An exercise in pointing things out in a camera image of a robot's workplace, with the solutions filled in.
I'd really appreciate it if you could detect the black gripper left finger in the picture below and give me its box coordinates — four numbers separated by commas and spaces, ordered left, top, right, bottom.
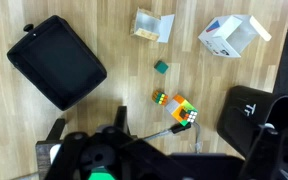
113, 105, 130, 135

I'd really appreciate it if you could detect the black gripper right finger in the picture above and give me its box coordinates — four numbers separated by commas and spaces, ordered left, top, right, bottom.
225, 107, 262, 156

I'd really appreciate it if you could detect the black box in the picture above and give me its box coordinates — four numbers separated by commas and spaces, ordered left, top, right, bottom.
6, 14, 108, 112

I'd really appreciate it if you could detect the small wood-print cardboard box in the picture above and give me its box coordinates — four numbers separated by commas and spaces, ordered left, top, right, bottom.
129, 7, 176, 44

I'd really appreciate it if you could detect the white carton box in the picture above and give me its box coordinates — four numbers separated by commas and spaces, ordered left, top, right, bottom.
197, 14, 273, 59

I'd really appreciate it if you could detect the small rubik's cube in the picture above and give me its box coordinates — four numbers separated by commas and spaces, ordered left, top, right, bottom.
151, 89, 169, 107

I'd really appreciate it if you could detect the green plate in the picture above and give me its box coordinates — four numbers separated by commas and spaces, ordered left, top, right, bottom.
87, 165, 117, 180

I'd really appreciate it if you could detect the large orange rubik's cube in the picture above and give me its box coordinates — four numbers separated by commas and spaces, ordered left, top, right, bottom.
165, 93, 199, 127

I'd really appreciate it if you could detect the green cube block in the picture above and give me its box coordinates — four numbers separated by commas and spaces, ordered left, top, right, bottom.
153, 60, 170, 75

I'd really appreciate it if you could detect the small dark wooden stool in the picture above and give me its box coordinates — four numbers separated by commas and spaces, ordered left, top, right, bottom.
35, 117, 67, 180

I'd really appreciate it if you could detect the grey cable with black plug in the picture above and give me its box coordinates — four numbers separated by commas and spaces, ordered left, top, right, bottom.
142, 121, 204, 155

